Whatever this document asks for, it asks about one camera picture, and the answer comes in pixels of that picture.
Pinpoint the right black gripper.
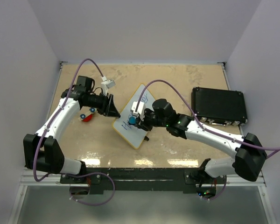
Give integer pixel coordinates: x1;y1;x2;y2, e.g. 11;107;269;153
134;109;168;132

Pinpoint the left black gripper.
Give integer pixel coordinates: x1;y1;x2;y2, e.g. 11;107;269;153
84;91;121;118

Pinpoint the blue whiteboard eraser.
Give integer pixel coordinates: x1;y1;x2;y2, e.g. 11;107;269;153
128;117;136;126

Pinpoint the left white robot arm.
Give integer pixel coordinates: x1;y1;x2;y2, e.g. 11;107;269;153
23;76;120;183

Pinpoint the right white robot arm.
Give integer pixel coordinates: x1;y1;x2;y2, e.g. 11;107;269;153
129;98;267;183

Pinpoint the yellow framed whiteboard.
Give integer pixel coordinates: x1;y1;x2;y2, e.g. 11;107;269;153
112;84;147;149

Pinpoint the red white toy car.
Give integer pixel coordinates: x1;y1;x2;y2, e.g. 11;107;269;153
79;108;96;122

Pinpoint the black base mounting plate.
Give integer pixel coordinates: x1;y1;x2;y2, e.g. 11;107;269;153
60;168;225;194

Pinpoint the black hard case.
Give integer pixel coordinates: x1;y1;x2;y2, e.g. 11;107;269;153
191;87;248;126

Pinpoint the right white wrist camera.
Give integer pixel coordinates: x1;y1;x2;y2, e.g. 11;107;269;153
131;101;146;119

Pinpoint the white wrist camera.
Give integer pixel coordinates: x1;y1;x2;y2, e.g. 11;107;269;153
101;77;115;96
131;101;146;119

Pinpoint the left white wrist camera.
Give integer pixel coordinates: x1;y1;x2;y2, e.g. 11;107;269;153
101;77;115;96

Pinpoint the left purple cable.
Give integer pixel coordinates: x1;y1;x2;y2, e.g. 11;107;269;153
33;58;115;206

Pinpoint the purple cable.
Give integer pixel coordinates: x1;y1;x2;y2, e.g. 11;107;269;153
33;58;115;206
135;79;280;201

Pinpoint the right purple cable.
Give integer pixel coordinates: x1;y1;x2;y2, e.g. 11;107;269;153
135;79;280;201

